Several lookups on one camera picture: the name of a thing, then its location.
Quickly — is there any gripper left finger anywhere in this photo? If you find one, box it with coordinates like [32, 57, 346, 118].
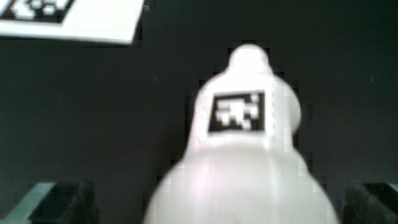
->
[0, 181, 96, 224]

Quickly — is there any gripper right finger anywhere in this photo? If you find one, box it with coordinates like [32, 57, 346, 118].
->
[343, 182, 398, 224]

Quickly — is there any white lamp bulb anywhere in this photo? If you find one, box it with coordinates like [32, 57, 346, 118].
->
[142, 44, 341, 224]

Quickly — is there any white marker tag sheet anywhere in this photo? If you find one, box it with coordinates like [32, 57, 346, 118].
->
[0, 0, 144, 44]

